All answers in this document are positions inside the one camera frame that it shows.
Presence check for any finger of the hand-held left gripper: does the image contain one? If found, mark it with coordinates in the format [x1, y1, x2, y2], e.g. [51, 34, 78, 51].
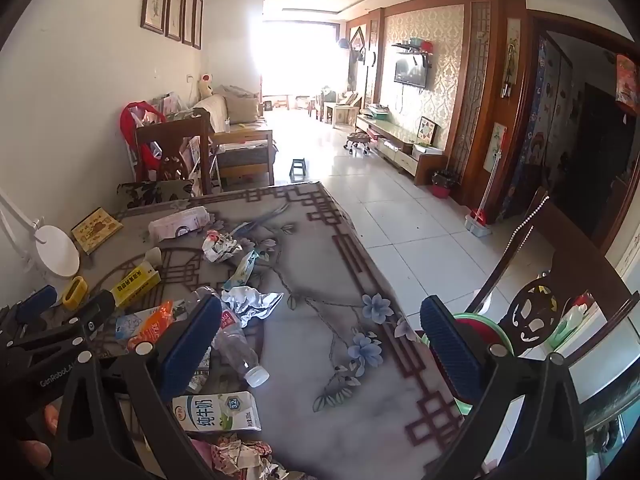
[0, 289, 117, 362]
[0, 285, 59, 332]

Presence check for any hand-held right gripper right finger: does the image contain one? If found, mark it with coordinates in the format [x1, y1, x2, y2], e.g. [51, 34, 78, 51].
[419, 295, 587, 480]

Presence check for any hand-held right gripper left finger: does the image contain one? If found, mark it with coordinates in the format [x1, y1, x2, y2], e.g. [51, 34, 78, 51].
[50, 295, 224, 480]

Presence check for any clear plastic bottle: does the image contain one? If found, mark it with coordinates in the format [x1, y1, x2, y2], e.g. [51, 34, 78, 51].
[192, 286, 271, 389]

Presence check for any orange snack packet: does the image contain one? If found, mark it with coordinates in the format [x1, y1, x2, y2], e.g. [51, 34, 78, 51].
[115, 301, 175, 352]

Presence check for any white milk carton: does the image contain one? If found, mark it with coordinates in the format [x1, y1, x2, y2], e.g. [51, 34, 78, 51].
[172, 391, 262, 434]

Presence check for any yellow medicine box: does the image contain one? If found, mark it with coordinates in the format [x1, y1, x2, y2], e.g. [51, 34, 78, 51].
[111, 247, 163, 309]

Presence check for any light blue torn wrapper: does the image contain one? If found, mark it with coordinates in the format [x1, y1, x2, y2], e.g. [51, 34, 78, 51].
[221, 249, 262, 292]

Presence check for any printed wrapper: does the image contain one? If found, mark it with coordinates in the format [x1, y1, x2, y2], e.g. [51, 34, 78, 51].
[201, 229, 244, 264]

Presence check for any red foil wrapper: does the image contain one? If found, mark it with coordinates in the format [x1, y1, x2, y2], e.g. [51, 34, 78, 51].
[190, 434, 301, 480]

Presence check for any pink snack box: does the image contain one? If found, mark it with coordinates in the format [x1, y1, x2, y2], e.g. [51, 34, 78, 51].
[148, 205, 212, 242]

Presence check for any person's left hand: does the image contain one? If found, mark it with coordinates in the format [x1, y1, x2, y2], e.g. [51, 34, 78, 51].
[17, 404, 59, 469]

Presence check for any yellow plastic holder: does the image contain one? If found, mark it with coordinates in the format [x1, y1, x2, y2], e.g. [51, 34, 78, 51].
[61, 275, 89, 310]

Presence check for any white desk lamp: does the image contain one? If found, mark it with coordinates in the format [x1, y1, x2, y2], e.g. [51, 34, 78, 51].
[0, 187, 81, 281]

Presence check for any yellow patterned box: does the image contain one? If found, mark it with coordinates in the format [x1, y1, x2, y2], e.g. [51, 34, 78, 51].
[71, 207, 125, 256]

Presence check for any white plastic bottle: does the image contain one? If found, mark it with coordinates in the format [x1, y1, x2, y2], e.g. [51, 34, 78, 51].
[547, 300, 596, 353]

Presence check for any carved wooden dining chair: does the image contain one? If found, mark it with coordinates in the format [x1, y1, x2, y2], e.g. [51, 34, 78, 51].
[462, 199, 640, 366]
[134, 109, 215, 197]

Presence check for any floral seat cushion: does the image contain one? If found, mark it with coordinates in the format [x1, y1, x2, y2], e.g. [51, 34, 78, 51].
[116, 179, 197, 209]

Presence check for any red bucket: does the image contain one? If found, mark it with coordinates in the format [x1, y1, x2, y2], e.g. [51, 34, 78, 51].
[431, 169, 459, 199]

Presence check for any framed flower picture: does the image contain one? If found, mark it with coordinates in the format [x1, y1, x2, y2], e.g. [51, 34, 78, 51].
[483, 121, 508, 174]

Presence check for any red bag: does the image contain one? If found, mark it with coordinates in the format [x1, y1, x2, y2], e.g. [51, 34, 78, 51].
[120, 101, 168, 173]

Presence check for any wooden television cabinet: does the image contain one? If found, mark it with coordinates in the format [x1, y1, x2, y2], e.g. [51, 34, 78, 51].
[355, 112, 449, 187]

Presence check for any round rolling stool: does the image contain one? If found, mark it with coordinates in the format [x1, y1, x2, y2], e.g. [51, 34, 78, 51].
[343, 130, 372, 157]

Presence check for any wooden sofa with cushions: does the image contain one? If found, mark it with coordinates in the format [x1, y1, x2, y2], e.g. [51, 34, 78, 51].
[192, 85, 277, 188]

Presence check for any colourful cartoon door curtain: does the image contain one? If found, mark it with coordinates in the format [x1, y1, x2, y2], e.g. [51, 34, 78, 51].
[500, 35, 576, 221]

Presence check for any red hanging decoration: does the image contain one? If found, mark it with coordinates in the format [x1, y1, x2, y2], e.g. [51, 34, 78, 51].
[615, 54, 640, 116]

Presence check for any white beaded cord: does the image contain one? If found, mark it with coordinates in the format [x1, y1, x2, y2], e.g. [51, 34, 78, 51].
[501, 194, 551, 263]

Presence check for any wall-mounted television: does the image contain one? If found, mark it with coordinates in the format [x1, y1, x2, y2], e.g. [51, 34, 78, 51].
[394, 56, 429, 89]

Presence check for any hanging wall scroll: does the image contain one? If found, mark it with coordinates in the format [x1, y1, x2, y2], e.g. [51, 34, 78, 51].
[501, 17, 522, 99]

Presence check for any wall shelf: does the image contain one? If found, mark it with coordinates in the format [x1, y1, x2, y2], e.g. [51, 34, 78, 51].
[391, 37, 435, 68]

